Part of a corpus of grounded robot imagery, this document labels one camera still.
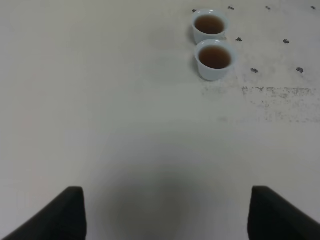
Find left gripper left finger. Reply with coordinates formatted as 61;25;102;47
4;186;87;240

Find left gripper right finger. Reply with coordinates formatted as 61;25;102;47
247;186;320;240

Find near light blue teacup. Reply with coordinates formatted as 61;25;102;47
194;39;237;81

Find light blue teacup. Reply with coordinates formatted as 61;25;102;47
191;9;229;44
194;39;237;81

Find far light blue teacup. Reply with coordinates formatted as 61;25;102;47
191;9;229;44

